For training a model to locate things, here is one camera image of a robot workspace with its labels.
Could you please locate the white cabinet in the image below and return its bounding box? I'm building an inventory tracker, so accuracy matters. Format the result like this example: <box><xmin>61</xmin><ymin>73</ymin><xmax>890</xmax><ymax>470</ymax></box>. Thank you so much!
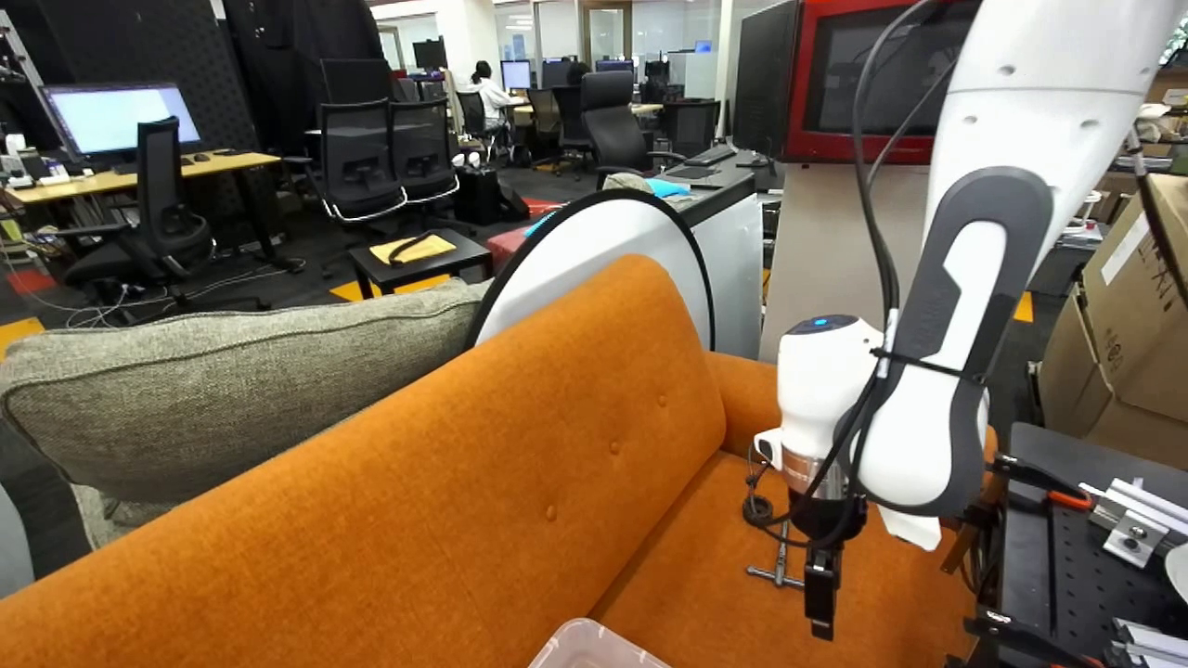
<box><xmin>601</xmin><ymin>151</ymin><xmax>943</xmax><ymax>365</ymax></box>

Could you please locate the black office chair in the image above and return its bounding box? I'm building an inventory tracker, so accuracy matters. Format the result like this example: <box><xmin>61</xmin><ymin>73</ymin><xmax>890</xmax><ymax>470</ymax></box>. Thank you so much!
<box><xmin>385</xmin><ymin>92</ymin><xmax>469</xmax><ymax>210</ymax></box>
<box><xmin>577</xmin><ymin>66</ymin><xmax>661</xmax><ymax>175</ymax></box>
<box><xmin>311</xmin><ymin>92</ymin><xmax>417</xmax><ymax>229</ymax></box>
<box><xmin>665</xmin><ymin>92</ymin><xmax>723</xmax><ymax>159</ymax></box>
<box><xmin>61</xmin><ymin>114</ymin><xmax>221</xmax><ymax>292</ymax></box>

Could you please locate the grey fabric cushion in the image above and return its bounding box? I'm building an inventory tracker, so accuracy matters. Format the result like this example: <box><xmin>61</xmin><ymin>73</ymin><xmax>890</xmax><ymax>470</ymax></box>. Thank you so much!
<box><xmin>0</xmin><ymin>277</ymin><xmax>498</xmax><ymax>587</ymax></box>

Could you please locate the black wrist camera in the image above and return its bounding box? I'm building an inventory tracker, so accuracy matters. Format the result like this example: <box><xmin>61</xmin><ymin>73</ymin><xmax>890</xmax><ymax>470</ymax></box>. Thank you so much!
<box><xmin>740</xmin><ymin>455</ymin><xmax>800</xmax><ymax>549</ymax></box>

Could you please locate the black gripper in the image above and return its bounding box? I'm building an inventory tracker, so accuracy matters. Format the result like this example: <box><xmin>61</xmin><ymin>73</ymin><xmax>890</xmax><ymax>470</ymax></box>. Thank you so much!
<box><xmin>787</xmin><ymin>486</ymin><xmax>872</xmax><ymax>645</ymax></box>

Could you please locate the computer monitor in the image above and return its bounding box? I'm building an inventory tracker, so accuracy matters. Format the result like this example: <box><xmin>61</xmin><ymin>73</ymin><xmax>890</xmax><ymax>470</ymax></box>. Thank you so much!
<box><xmin>42</xmin><ymin>79</ymin><xmax>208</xmax><ymax>163</ymax></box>

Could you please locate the black robot mount table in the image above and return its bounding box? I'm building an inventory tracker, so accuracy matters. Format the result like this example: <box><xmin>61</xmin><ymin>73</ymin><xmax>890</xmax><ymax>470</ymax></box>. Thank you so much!
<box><xmin>971</xmin><ymin>421</ymin><xmax>1188</xmax><ymax>668</ymax></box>

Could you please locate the brown cardboard box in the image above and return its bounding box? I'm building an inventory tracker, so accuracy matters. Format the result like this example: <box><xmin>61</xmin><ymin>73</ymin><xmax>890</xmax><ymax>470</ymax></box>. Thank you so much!
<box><xmin>1037</xmin><ymin>171</ymin><xmax>1188</xmax><ymax>475</ymax></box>

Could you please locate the red and black microwave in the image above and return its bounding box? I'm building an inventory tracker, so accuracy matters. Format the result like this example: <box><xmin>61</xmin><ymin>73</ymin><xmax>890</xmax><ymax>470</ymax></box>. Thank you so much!
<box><xmin>732</xmin><ymin>0</ymin><xmax>988</xmax><ymax>171</ymax></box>

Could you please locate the yellow notebook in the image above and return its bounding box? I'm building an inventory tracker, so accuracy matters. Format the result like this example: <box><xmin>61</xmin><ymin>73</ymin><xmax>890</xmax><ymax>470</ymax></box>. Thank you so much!
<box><xmin>367</xmin><ymin>229</ymin><xmax>462</xmax><ymax>272</ymax></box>

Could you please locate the aluminium bracket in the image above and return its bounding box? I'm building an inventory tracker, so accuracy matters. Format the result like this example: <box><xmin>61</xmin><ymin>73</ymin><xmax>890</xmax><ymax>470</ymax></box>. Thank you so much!
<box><xmin>1084</xmin><ymin>475</ymin><xmax>1188</xmax><ymax>572</ymax></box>

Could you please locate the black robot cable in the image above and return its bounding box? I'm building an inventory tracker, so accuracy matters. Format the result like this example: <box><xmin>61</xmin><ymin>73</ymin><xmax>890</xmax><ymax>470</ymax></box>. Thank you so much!
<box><xmin>848</xmin><ymin>0</ymin><xmax>962</xmax><ymax>376</ymax></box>

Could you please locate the blue flat item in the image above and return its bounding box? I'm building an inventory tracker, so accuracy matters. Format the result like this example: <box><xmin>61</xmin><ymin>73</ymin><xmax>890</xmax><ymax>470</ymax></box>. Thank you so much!
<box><xmin>639</xmin><ymin>175</ymin><xmax>700</xmax><ymax>203</ymax></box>

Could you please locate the orange fabric sofa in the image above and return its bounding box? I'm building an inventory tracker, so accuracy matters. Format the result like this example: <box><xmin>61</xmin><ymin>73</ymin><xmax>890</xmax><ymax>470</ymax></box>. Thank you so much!
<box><xmin>0</xmin><ymin>253</ymin><xmax>1011</xmax><ymax>668</ymax></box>

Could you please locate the seated person in white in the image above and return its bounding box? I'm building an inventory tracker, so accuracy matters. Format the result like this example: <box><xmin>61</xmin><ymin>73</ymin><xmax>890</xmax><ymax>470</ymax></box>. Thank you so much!
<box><xmin>466</xmin><ymin>57</ymin><xmax>519</xmax><ymax>136</ymax></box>

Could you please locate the silver T-handle screw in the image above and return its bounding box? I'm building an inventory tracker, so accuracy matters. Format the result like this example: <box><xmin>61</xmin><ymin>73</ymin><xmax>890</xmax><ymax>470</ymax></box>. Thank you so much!
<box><xmin>744</xmin><ymin>544</ymin><xmax>811</xmax><ymax>594</ymax></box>

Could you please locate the small black side table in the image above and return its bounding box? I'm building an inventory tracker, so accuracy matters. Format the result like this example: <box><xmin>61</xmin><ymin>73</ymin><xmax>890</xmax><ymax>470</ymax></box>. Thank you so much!
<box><xmin>349</xmin><ymin>223</ymin><xmax>498</xmax><ymax>301</ymax></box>

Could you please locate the clear plastic storage box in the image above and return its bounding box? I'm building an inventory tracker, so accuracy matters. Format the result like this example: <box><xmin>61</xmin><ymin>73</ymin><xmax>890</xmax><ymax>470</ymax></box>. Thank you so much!
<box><xmin>526</xmin><ymin>611</ymin><xmax>677</xmax><ymax>668</ymax></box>

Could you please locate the wooden office desk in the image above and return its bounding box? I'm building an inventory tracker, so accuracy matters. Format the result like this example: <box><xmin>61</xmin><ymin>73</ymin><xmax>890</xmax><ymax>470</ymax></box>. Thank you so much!
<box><xmin>5</xmin><ymin>145</ymin><xmax>287</xmax><ymax>210</ymax></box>

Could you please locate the black toggle clamp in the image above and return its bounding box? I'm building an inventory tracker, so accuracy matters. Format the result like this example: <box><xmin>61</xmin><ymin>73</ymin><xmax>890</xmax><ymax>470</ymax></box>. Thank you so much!
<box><xmin>997</xmin><ymin>452</ymin><xmax>1102</xmax><ymax>517</ymax></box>

